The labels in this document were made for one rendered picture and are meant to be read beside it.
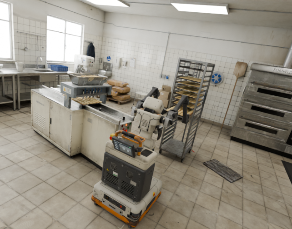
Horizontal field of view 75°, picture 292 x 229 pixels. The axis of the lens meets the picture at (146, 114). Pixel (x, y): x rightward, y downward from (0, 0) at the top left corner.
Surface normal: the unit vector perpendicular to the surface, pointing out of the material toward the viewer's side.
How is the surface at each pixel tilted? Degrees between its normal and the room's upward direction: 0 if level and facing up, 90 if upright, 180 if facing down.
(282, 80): 90
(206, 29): 90
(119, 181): 90
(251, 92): 90
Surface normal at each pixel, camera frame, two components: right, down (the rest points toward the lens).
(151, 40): -0.44, 0.20
